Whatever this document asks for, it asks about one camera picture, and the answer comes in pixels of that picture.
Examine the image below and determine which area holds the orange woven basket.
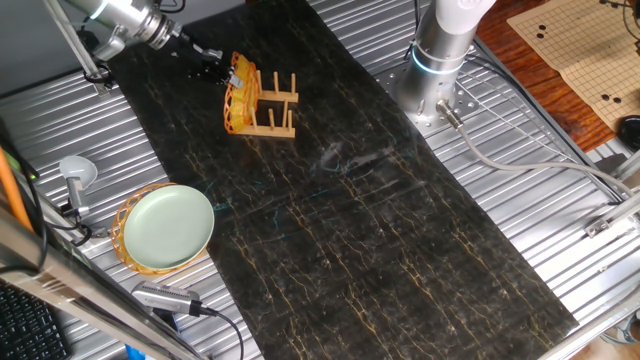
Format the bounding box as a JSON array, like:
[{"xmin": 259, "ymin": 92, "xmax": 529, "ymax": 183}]
[{"xmin": 110, "ymin": 182, "xmax": 211, "ymax": 277}]

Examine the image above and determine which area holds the paper go board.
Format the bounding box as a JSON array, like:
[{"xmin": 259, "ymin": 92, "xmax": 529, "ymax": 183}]
[{"xmin": 506, "ymin": 0, "xmax": 640, "ymax": 134}]

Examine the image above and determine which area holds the black keyboard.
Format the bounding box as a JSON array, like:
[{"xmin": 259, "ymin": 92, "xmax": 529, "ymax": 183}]
[{"xmin": 0, "ymin": 281, "xmax": 72, "ymax": 360}]

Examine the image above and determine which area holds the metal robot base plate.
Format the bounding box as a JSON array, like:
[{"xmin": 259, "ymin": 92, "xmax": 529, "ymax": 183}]
[{"xmin": 374, "ymin": 62, "xmax": 482, "ymax": 137}]

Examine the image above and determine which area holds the slanted aluminium post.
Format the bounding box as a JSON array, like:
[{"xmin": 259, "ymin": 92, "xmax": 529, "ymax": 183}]
[{"xmin": 41, "ymin": 0, "xmax": 114, "ymax": 97}]

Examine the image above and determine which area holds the black camera clamp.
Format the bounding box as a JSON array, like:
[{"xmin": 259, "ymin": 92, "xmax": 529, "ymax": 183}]
[{"xmin": 58, "ymin": 202, "xmax": 95, "ymax": 248}]

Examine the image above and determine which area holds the black camera cable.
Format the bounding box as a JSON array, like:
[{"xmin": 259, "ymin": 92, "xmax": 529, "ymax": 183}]
[{"xmin": 198, "ymin": 305, "xmax": 246, "ymax": 360}]

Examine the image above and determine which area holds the black round object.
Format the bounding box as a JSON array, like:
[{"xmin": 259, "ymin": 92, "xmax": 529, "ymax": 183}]
[{"xmin": 617, "ymin": 114, "xmax": 640, "ymax": 152}]

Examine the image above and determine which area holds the aluminium frame beam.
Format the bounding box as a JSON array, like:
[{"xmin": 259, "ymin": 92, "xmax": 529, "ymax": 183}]
[{"xmin": 0, "ymin": 207, "xmax": 204, "ymax": 360}]

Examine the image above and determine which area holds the pale green plate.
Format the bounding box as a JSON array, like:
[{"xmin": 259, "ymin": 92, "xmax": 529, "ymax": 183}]
[{"xmin": 122, "ymin": 184, "xmax": 216, "ymax": 271}]

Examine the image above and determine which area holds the yellow orange woven basket dish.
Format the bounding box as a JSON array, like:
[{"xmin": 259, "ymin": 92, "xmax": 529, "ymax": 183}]
[{"xmin": 222, "ymin": 50, "xmax": 262, "ymax": 136}]

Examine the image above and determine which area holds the orange pole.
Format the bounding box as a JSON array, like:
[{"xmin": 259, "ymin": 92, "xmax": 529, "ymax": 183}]
[{"xmin": 0, "ymin": 146, "xmax": 35, "ymax": 234}]

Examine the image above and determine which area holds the aluminium frame rail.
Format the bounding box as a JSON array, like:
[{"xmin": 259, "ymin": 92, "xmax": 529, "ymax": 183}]
[
  {"xmin": 583, "ymin": 192, "xmax": 640, "ymax": 239},
  {"xmin": 613, "ymin": 148, "xmax": 640, "ymax": 182}
]

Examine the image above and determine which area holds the black marble pattern mat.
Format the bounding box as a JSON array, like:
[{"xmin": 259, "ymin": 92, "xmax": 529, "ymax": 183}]
[{"xmin": 106, "ymin": 0, "xmax": 580, "ymax": 360}]

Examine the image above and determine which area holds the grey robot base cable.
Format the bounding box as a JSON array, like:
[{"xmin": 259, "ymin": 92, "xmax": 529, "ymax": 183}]
[{"xmin": 434, "ymin": 98, "xmax": 637, "ymax": 200}]

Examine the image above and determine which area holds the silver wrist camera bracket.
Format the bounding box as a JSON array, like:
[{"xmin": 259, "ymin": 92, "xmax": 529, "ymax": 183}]
[{"xmin": 91, "ymin": 24, "xmax": 127, "ymax": 62}]

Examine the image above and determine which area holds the wooden peg dish rack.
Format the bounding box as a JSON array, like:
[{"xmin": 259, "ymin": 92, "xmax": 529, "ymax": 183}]
[{"xmin": 234, "ymin": 69, "xmax": 300, "ymax": 140}]

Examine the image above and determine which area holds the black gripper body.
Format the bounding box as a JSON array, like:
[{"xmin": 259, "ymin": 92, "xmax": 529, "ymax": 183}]
[{"xmin": 172, "ymin": 32, "xmax": 236, "ymax": 87}]

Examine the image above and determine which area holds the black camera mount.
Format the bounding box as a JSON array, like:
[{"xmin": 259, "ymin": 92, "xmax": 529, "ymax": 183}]
[{"xmin": 149, "ymin": 307, "xmax": 180, "ymax": 332}]

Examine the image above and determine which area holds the silver depth camera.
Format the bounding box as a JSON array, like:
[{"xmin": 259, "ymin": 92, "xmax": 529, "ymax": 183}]
[{"xmin": 130, "ymin": 280, "xmax": 205, "ymax": 318}]

